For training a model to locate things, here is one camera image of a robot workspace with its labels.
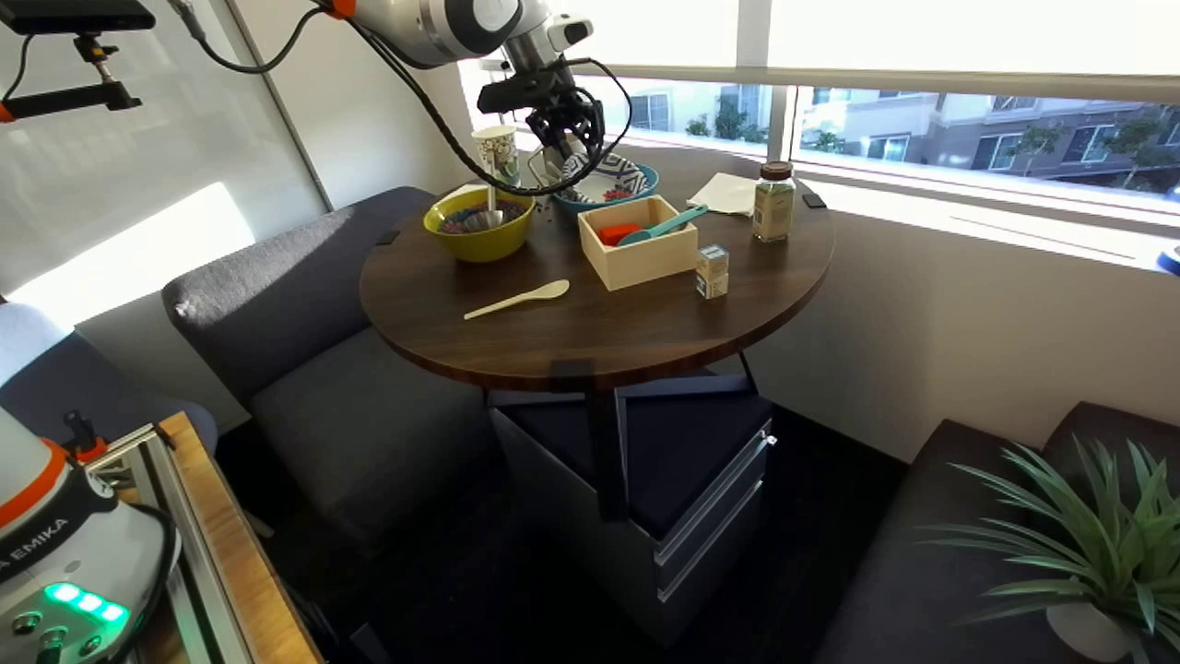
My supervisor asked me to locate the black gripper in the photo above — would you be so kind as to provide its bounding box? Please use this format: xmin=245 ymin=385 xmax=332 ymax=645
xmin=477 ymin=52 xmax=606 ymax=174

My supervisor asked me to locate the white patterned plate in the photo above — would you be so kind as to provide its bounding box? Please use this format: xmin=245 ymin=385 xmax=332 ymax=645
xmin=573 ymin=155 xmax=644 ymax=205

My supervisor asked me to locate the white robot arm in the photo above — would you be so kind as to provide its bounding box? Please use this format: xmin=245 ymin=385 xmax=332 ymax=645
xmin=0 ymin=0 xmax=613 ymax=664

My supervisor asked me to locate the blue bowl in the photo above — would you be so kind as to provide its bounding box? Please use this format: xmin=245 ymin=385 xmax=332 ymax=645
xmin=548 ymin=155 xmax=660 ymax=222

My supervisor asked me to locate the yellow bowl with beads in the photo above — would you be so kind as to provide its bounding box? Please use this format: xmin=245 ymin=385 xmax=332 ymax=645
xmin=419 ymin=186 xmax=536 ymax=261

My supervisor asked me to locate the patterned paper cup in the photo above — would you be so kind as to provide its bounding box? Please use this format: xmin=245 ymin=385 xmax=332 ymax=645
xmin=471 ymin=125 xmax=520 ymax=186

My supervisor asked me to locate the orange item in box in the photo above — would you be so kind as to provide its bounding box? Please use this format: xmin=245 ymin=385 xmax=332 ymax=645
xmin=596 ymin=222 xmax=643 ymax=249

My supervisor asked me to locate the light wooden box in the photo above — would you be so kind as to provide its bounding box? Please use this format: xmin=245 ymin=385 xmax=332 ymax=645
xmin=578 ymin=197 xmax=697 ymax=292

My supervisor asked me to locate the teal tool in box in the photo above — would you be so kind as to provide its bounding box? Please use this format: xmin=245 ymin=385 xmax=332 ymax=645
xmin=619 ymin=208 xmax=708 ymax=249

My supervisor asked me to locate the wooden spoon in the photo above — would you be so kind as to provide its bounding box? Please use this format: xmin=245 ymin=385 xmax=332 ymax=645
xmin=461 ymin=282 xmax=573 ymax=320

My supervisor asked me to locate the round dark wooden table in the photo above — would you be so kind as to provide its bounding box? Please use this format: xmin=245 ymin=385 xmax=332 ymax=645
xmin=358 ymin=186 xmax=833 ymax=522

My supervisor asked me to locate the white paper napkin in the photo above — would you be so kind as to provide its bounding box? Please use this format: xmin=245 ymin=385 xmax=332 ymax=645
xmin=689 ymin=174 xmax=756 ymax=219

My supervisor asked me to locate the glass jar brown lid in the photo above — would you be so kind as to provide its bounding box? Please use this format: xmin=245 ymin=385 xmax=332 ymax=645
xmin=751 ymin=163 xmax=798 ymax=244

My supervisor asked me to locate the grey drawer cabinet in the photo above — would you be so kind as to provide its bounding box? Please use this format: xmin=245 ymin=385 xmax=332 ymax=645
xmin=492 ymin=376 xmax=774 ymax=645

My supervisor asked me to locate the grey armchair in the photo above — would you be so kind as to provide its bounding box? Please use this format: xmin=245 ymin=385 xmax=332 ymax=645
xmin=157 ymin=186 xmax=508 ymax=594

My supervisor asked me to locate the dark sofa seat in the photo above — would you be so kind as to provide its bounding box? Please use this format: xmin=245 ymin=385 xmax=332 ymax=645
xmin=814 ymin=401 xmax=1180 ymax=664

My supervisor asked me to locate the green potted plant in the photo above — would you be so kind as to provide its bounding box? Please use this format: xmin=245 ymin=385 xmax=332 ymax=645
xmin=925 ymin=441 xmax=1180 ymax=664

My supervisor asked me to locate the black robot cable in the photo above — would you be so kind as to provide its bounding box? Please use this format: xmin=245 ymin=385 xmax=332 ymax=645
xmin=171 ymin=0 xmax=639 ymax=200

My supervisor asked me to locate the black camera on mount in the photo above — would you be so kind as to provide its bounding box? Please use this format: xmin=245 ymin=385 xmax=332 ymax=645
xmin=0 ymin=0 xmax=154 ymax=122

